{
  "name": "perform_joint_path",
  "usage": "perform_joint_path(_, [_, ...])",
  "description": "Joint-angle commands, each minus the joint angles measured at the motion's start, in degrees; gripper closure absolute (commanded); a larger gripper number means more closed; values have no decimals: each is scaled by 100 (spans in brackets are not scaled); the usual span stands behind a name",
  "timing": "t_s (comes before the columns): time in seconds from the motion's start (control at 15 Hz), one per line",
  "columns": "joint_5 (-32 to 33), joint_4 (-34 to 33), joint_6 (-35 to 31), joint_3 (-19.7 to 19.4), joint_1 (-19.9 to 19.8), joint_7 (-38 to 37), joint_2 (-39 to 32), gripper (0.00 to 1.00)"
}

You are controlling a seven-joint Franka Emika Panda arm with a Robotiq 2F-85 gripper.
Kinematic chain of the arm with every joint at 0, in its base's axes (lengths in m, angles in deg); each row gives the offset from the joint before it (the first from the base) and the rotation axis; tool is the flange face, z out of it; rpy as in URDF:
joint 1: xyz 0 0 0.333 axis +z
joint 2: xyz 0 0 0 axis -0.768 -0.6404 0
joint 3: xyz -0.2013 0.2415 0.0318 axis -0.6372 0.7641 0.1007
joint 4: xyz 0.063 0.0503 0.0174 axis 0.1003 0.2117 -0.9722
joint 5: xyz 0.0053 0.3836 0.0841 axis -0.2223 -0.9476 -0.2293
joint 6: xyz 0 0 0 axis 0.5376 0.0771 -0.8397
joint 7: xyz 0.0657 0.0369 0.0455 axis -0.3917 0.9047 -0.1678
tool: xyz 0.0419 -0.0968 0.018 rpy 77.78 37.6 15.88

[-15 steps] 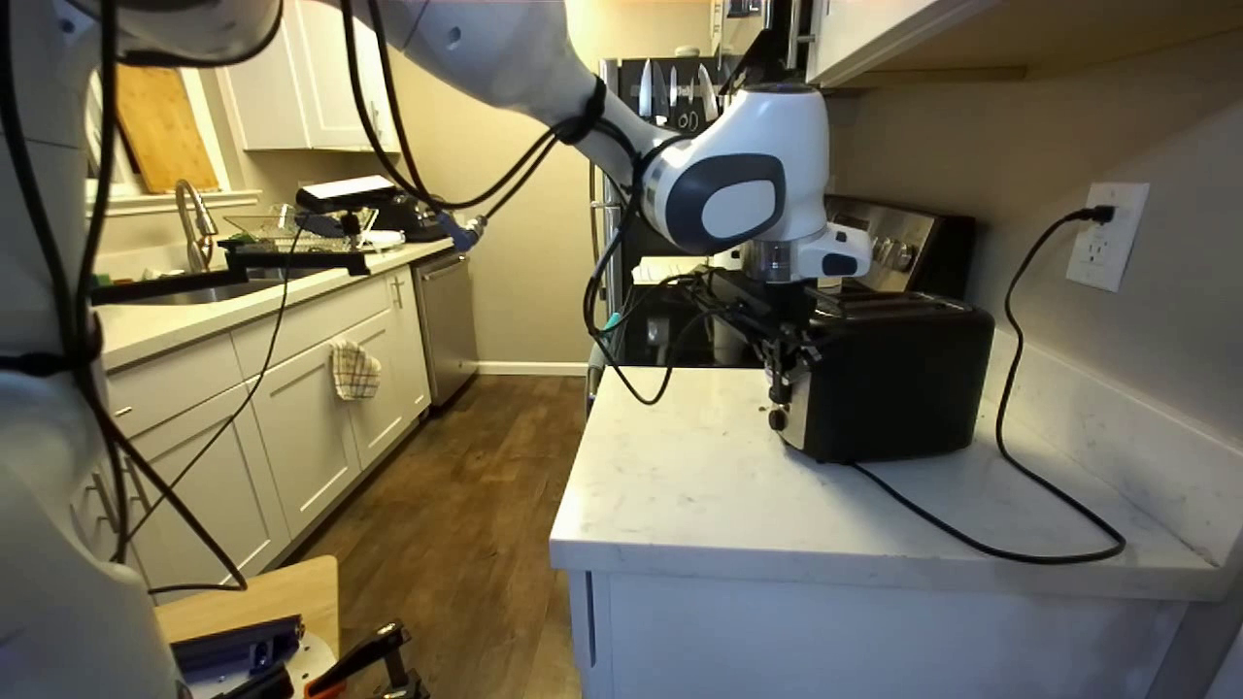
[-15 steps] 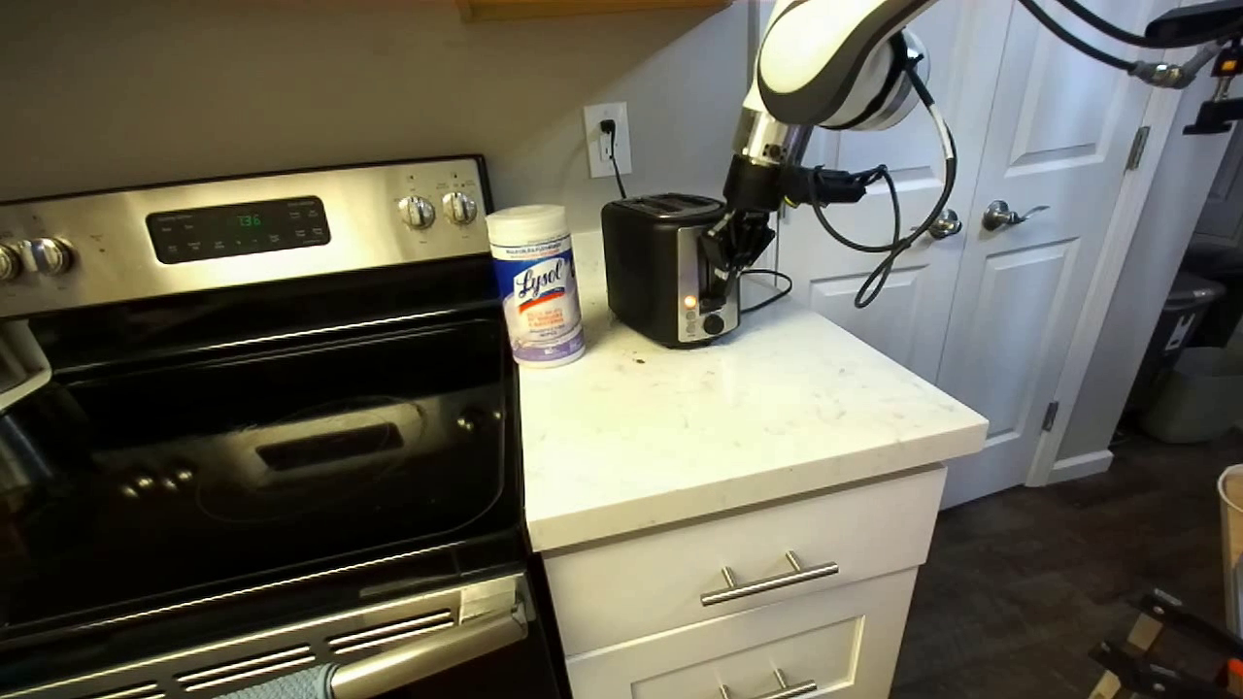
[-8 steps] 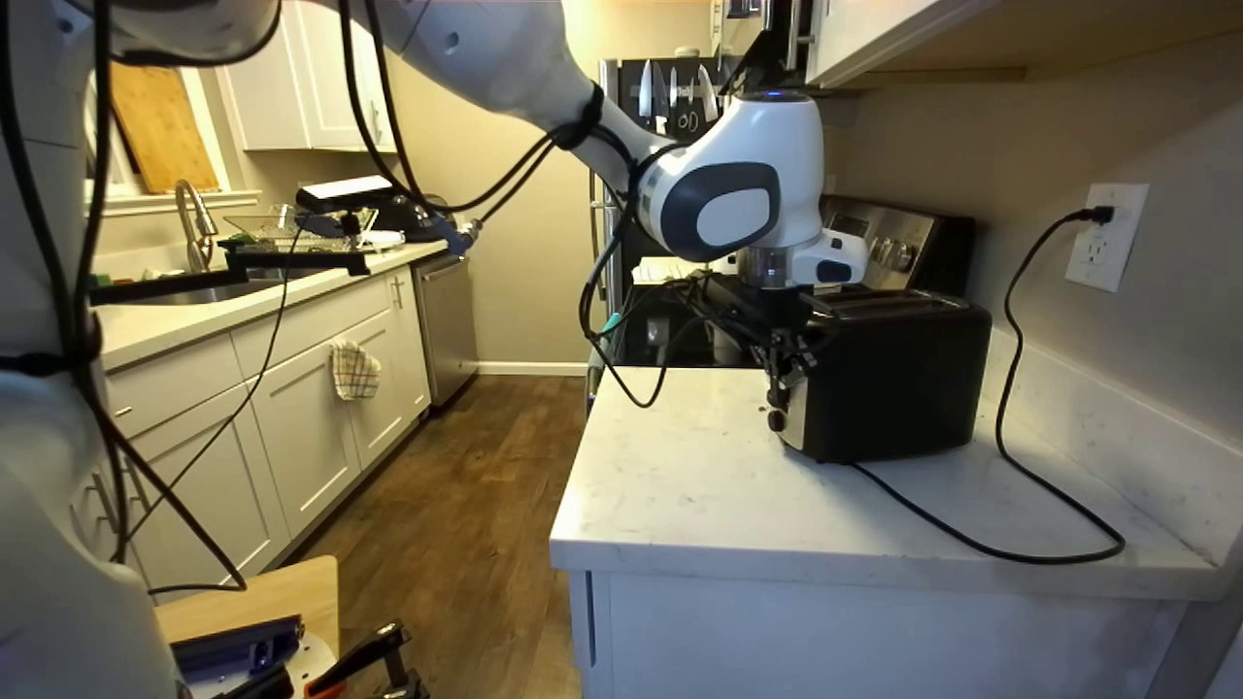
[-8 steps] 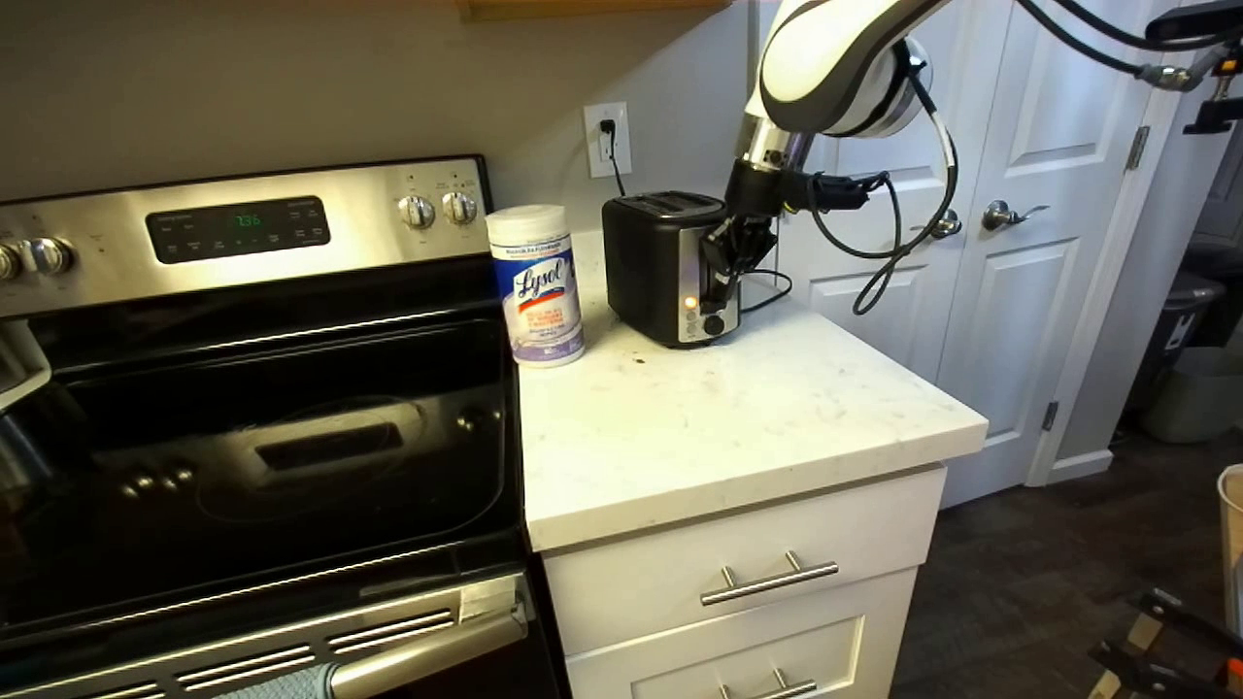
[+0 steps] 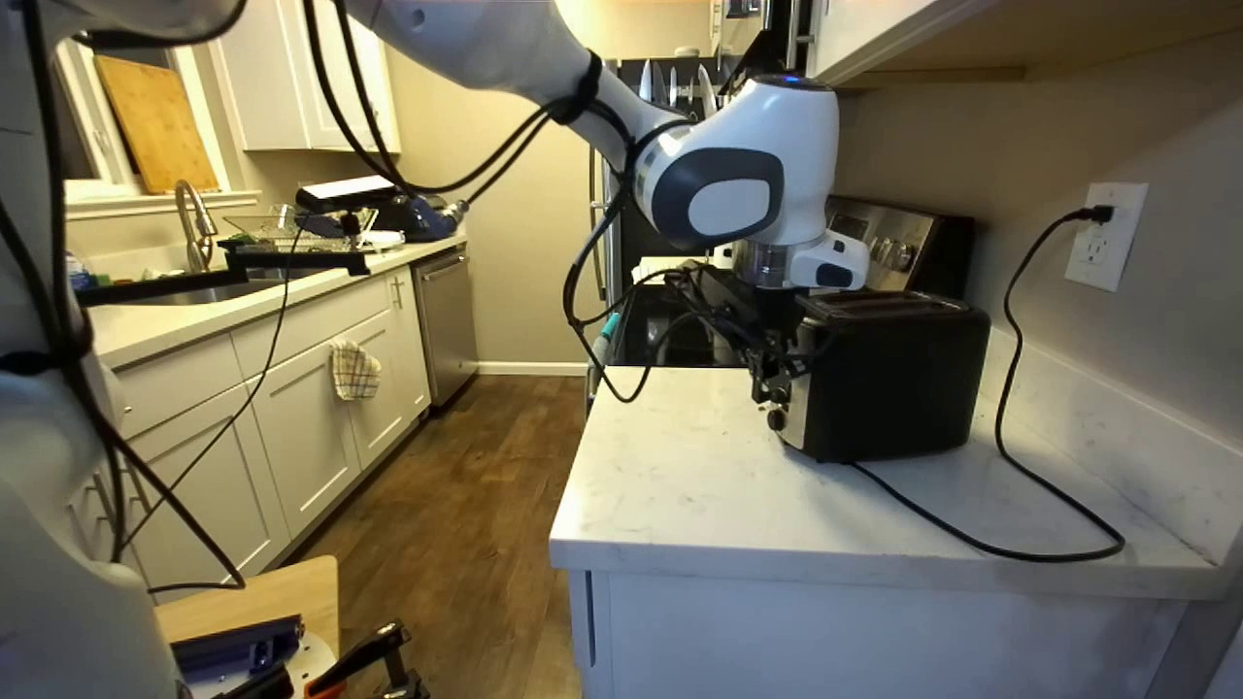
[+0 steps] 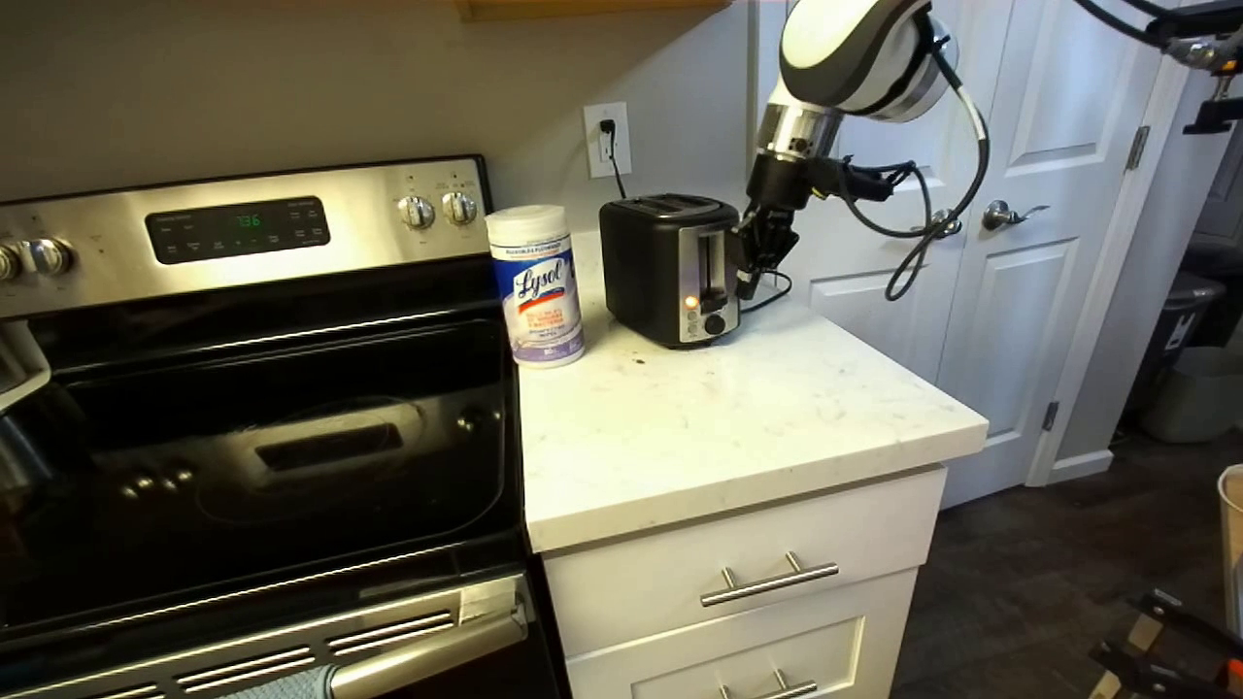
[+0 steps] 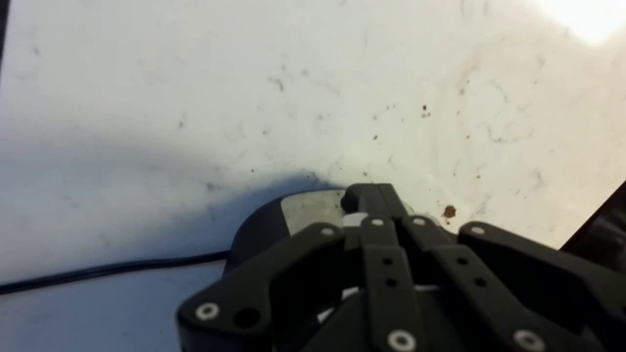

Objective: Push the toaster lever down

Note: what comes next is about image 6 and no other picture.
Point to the black toaster dial knob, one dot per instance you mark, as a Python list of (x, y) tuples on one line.
[(713, 323)]

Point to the silver range knob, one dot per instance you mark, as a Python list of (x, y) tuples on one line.
[(50, 253), (454, 206), (414, 211)]

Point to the white plastic bucket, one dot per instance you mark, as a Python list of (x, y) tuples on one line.
[(1234, 528)]

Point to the grey trash bin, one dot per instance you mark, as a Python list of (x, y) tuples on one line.
[(1190, 363)]

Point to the black metal stand frame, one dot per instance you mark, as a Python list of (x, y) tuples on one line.
[(1165, 646)]

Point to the white panel door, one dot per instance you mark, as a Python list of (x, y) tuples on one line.
[(869, 297), (1033, 323)]

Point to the Lysol wipes canister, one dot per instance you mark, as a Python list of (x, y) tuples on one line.
[(537, 291)]

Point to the metal door hinge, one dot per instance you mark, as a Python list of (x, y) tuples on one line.
[(1134, 145), (1050, 418)]

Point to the white wall outlet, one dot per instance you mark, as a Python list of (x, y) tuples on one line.
[(608, 143)]

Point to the black toaster lever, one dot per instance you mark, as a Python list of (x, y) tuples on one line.
[(713, 301)]

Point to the black and silver toaster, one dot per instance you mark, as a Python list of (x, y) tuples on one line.
[(654, 272)]

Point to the white base cabinet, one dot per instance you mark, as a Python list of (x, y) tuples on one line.
[(761, 568)]

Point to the black range display panel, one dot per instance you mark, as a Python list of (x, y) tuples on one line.
[(237, 229)]

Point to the stainless steel electric range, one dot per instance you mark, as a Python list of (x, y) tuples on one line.
[(257, 430)]

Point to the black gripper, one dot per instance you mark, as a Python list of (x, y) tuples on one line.
[(782, 184)]

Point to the black clamp mount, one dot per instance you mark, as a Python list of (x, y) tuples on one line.
[(1218, 119)]

